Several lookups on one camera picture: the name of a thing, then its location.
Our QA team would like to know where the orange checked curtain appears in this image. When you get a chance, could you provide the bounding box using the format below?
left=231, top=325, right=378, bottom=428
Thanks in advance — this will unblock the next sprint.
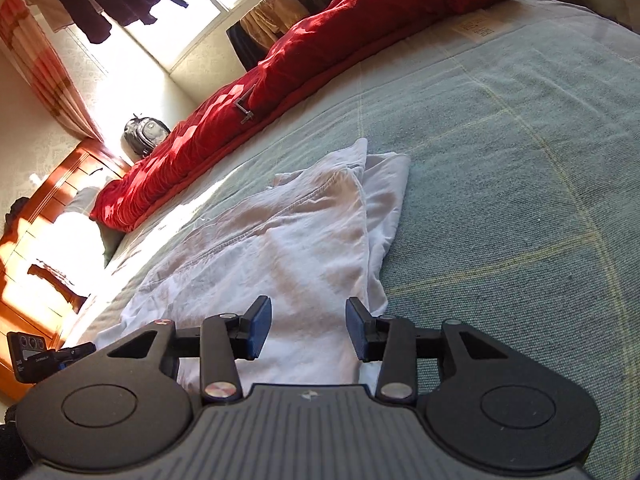
left=0, top=0, right=106, bottom=143

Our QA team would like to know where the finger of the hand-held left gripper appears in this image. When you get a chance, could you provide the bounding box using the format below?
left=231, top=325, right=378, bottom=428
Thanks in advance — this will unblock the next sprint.
left=54, top=341, right=97, bottom=368

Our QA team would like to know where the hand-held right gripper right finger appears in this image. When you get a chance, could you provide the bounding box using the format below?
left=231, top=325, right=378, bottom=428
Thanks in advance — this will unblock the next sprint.
left=345, top=296, right=513, bottom=405

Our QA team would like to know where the white pillow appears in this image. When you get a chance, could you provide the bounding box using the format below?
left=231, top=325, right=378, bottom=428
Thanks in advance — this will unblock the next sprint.
left=37, top=186, right=126, bottom=311

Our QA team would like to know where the grey black backpack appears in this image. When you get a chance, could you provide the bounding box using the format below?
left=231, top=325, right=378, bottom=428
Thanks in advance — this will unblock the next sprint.
left=122, top=116, right=172, bottom=158

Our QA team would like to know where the dark hanging garment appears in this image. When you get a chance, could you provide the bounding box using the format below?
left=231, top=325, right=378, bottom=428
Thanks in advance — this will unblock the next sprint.
left=112, top=0, right=191, bottom=28

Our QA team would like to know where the black draped garment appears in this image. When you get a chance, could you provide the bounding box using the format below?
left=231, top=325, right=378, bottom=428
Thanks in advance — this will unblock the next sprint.
left=226, top=20, right=266, bottom=72

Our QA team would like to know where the beige hanging garment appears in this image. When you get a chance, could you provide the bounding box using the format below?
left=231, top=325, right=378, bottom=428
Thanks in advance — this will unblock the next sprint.
left=22, top=0, right=71, bottom=35

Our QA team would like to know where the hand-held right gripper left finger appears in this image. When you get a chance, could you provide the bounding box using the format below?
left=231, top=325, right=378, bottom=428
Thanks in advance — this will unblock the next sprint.
left=106, top=295, right=274, bottom=405

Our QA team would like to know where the dark cloth lump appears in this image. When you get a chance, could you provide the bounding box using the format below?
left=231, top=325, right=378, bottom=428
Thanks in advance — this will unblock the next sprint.
left=5, top=197, right=31, bottom=226

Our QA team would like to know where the wooden headboard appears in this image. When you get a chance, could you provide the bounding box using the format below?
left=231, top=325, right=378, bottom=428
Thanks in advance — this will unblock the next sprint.
left=0, top=137, right=133, bottom=401

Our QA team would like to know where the red quilt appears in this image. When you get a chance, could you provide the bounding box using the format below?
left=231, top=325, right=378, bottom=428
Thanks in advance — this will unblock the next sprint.
left=90, top=0, right=522, bottom=233

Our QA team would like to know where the white printed t-shirt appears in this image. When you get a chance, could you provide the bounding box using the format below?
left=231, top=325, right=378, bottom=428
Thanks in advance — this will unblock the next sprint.
left=92, top=137, right=412, bottom=396

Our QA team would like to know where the dark hanging jacket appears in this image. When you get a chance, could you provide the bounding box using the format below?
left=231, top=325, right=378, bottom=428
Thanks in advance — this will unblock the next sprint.
left=35, top=0, right=113, bottom=45

